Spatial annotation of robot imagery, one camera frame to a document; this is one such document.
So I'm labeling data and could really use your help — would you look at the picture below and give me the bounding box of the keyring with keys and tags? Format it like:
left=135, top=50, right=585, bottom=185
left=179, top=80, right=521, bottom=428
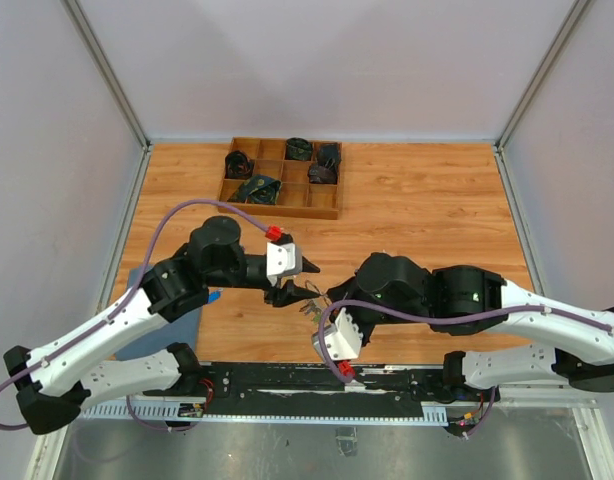
left=299, top=280, right=331, bottom=325

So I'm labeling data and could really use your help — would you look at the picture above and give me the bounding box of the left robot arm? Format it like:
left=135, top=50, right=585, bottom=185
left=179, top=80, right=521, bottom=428
left=4, top=216, right=320, bottom=435

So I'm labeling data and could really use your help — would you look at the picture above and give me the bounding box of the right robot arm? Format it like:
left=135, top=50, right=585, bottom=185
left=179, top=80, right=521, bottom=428
left=312, top=252, right=614, bottom=400

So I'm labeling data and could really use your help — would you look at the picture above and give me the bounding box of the blue floral tie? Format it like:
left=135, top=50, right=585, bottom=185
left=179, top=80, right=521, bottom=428
left=228, top=174, right=282, bottom=205

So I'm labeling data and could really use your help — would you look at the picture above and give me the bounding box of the blue cloth mat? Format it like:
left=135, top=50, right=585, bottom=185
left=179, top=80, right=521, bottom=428
left=114, top=264, right=207, bottom=363

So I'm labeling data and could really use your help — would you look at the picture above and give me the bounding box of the rolled brown tie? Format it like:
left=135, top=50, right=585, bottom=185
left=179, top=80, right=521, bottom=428
left=307, top=162, right=338, bottom=185

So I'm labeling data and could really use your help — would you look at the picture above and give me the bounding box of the rolled black tie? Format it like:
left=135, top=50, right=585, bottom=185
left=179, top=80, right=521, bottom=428
left=224, top=150, right=255, bottom=180

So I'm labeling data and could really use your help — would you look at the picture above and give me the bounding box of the wooden compartment tray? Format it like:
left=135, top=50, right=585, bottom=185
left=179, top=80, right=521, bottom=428
left=218, top=137, right=343, bottom=220

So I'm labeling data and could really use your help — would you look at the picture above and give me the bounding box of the rolled dark blue tie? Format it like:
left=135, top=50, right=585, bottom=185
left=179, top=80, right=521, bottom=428
left=316, top=142, right=341, bottom=171

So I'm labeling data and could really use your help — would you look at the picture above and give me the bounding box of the rolled green patterned tie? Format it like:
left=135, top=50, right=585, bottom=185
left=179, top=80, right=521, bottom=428
left=285, top=137, right=313, bottom=161

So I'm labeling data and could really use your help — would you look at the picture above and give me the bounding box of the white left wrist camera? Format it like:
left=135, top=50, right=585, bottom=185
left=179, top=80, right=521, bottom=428
left=266, top=242, right=303, bottom=283

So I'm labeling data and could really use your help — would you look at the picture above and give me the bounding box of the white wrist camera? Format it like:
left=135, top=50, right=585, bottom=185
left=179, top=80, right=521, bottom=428
left=266, top=242, right=303, bottom=283
left=324, top=308, right=363, bottom=361

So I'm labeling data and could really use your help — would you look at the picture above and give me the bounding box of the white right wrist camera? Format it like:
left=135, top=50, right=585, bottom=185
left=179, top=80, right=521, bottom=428
left=324, top=308, right=363, bottom=361

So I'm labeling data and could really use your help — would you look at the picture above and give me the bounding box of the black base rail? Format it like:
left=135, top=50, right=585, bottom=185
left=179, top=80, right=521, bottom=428
left=81, top=363, right=500, bottom=429

